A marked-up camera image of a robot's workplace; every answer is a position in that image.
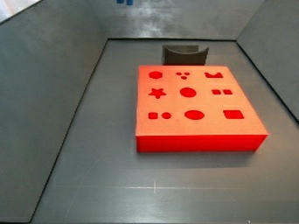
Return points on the blue square-circle peg object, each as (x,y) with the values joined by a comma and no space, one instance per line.
(127,2)

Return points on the red shape-sorting board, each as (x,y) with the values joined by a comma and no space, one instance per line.
(193,109)

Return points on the black curved holder stand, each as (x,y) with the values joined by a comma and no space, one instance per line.
(185,55)

